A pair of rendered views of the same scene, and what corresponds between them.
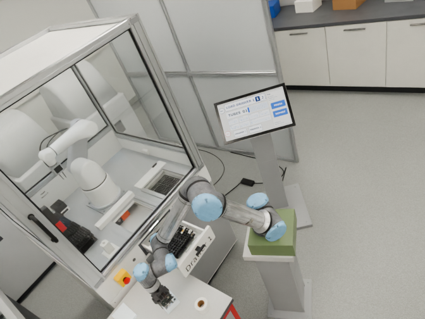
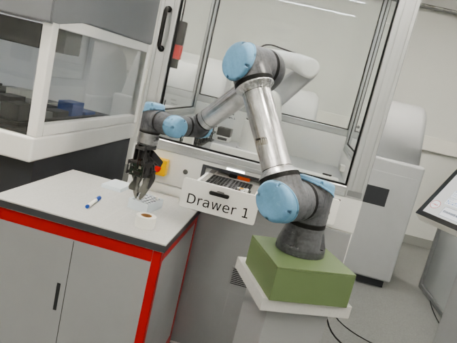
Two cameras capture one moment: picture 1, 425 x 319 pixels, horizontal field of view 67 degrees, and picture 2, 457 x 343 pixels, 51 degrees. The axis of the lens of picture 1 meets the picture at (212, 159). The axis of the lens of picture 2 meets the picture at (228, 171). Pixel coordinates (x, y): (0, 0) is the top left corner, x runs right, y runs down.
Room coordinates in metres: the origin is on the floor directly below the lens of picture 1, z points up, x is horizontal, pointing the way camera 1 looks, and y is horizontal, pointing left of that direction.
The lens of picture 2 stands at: (0.01, -0.96, 1.31)
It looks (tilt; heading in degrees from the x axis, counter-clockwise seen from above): 11 degrees down; 46
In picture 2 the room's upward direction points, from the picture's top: 13 degrees clockwise
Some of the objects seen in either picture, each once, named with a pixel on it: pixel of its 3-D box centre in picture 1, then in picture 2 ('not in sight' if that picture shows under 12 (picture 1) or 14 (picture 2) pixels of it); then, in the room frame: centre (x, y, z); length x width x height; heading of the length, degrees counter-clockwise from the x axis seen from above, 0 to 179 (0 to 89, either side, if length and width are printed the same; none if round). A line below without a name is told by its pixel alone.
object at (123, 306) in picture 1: (124, 315); (117, 185); (1.03, 0.77, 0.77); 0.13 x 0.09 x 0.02; 36
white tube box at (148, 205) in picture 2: (166, 299); (145, 203); (1.02, 0.52, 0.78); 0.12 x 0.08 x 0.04; 29
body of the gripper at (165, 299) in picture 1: (159, 292); (143, 160); (0.95, 0.49, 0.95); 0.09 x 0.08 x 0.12; 29
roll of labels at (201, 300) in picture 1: (202, 305); (145, 220); (0.91, 0.33, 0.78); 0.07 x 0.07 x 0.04
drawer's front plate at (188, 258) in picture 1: (197, 250); (219, 201); (1.17, 0.27, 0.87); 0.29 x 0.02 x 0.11; 130
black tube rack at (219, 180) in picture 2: (172, 238); (227, 191); (1.32, 0.40, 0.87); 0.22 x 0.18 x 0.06; 40
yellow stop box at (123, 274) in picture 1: (123, 278); (158, 166); (1.19, 0.72, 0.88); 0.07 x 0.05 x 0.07; 130
